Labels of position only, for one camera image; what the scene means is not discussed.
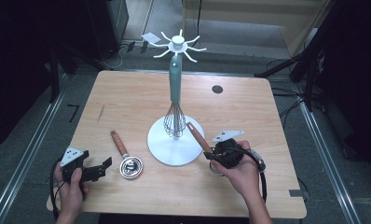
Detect person's right hand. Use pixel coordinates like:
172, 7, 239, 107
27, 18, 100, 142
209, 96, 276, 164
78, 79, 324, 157
211, 140, 262, 195

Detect white paper sheet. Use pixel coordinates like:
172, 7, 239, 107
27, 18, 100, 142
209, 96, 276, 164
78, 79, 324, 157
141, 32, 162, 45

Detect black hanging cable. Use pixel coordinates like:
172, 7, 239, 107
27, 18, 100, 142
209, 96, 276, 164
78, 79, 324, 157
197, 0, 204, 40

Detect metal floor rail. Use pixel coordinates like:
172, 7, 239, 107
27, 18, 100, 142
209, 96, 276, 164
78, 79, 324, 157
0, 90, 66, 224
294, 83, 364, 224

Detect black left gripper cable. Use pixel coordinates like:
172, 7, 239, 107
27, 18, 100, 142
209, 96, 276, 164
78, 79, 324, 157
48, 158, 66, 222

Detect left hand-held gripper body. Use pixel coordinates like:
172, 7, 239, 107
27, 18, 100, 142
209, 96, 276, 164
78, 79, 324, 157
60, 147, 107, 184

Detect teal-handled wire whisk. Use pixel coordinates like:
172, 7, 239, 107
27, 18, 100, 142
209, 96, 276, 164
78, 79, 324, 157
162, 55, 187, 138

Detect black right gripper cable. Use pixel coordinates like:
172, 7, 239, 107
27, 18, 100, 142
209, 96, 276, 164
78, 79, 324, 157
233, 146, 268, 203

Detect wooden-handled metal strainer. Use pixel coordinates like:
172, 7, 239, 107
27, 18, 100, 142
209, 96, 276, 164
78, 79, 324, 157
185, 121, 227, 178

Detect person's left hand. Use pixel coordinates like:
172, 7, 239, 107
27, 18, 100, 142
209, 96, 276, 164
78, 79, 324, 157
53, 166, 89, 204

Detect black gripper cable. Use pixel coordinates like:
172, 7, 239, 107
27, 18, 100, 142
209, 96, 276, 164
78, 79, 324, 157
233, 146, 268, 203
48, 158, 66, 222

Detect black floor cables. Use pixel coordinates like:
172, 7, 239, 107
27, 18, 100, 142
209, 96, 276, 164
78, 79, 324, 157
270, 59, 310, 120

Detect wooden-handled metal ladle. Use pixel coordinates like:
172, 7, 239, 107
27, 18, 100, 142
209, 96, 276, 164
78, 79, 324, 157
109, 129, 144, 180

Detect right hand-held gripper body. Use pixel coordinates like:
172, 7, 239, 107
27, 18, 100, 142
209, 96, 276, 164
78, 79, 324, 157
212, 130, 245, 169

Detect white utensil rack stand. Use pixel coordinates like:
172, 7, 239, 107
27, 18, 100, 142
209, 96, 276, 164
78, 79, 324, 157
146, 28, 208, 167

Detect black cabinet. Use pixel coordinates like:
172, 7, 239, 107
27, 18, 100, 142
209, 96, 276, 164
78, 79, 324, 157
86, 0, 130, 61

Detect black tripod stand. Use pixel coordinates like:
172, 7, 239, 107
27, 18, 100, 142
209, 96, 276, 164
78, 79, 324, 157
254, 0, 345, 111

